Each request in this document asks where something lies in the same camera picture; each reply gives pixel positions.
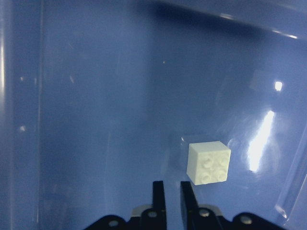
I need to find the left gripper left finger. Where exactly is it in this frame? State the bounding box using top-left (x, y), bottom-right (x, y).
top-left (140, 181), bottom-right (167, 230)

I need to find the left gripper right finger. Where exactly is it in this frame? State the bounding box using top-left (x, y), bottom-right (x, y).
top-left (180, 181), bottom-right (222, 230)

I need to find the white block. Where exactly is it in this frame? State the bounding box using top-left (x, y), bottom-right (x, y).
top-left (187, 141), bottom-right (231, 185)

